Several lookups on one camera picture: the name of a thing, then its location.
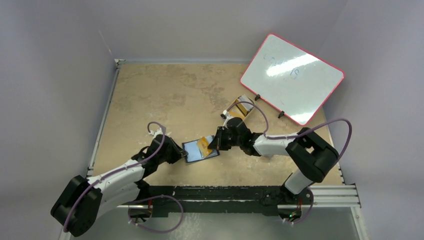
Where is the gold credit card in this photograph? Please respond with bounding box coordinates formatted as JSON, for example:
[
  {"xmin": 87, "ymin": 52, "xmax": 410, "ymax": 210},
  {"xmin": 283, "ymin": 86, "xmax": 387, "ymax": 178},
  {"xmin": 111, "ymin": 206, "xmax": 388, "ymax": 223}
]
[{"xmin": 196, "ymin": 136, "xmax": 213, "ymax": 158}]

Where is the navy blue leather card holder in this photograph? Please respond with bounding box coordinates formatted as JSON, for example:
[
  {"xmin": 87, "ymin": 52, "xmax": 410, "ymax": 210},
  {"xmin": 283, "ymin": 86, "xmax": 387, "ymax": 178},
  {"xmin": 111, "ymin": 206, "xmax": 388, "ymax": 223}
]
[{"xmin": 182, "ymin": 135, "xmax": 220, "ymax": 163}]

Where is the beige oval plastic tray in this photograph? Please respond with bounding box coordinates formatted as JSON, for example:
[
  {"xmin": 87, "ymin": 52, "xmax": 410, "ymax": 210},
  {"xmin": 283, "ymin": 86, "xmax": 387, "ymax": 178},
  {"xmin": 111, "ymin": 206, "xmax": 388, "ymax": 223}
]
[{"xmin": 220, "ymin": 94, "xmax": 255, "ymax": 123}]

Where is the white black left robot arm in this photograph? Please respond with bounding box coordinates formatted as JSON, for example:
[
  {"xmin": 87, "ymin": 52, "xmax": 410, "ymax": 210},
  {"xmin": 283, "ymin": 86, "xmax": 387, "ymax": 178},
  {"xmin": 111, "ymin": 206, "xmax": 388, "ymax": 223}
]
[{"xmin": 50, "ymin": 134, "xmax": 188, "ymax": 237}]

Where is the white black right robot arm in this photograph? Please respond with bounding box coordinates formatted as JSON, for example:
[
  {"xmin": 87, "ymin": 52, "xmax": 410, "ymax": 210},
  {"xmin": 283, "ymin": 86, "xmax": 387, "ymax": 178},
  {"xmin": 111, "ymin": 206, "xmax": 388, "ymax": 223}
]
[{"xmin": 207, "ymin": 117, "xmax": 340, "ymax": 204}]

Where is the stack of credit cards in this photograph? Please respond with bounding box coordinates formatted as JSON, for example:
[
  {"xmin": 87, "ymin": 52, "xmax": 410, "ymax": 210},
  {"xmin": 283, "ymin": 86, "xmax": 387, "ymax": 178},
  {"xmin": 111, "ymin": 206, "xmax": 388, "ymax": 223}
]
[{"xmin": 228, "ymin": 94, "xmax": 255, "ymax": 120}]

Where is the red framed whiteboard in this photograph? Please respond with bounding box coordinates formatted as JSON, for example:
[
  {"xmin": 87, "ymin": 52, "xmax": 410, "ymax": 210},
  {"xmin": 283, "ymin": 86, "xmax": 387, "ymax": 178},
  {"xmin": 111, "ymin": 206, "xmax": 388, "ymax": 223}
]
[{"xmin": 240, "ymin": 33, "xmax": 345, "ymax": 126}]

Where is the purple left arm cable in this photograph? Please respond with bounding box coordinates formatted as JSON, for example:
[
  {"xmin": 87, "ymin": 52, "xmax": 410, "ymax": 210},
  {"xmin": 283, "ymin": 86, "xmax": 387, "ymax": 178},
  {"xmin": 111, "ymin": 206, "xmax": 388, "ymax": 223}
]
[{"xmin": 62, "ymin": 121, "xmax": 166, "ymax": 233}]

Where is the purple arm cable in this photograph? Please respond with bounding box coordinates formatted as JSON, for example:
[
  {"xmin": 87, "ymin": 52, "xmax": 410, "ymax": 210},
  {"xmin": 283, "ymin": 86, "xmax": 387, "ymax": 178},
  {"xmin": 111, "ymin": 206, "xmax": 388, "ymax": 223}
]
[
  {"xmin": 62, "ymin": 121, "xmax": 166, "ymax": 233},
  {"xmin": 221, "ymin": 100, "xmax": 353, "ymax": 165}
]

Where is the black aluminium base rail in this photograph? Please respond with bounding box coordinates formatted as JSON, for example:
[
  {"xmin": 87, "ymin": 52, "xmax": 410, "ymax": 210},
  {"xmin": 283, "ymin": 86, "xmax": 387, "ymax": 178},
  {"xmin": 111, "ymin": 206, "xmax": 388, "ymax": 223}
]
[{"xmin": 125, "ymin": 181, "xmax": 361, "ymax": 222}]

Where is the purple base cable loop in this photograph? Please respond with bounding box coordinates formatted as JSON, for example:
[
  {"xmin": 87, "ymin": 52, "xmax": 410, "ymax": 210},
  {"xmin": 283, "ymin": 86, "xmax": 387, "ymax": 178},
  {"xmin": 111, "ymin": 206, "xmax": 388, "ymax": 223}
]
[{"xmin": 127, "ymin": 194, "xmax": 184, "ymax": 234}]

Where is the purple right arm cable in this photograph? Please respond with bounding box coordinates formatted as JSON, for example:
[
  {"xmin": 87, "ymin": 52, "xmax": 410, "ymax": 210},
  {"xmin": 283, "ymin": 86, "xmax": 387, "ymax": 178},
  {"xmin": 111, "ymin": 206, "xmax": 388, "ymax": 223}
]
[{"xmin": 221, "ymin": 100, "xmax": 353, "ymax": 165}]

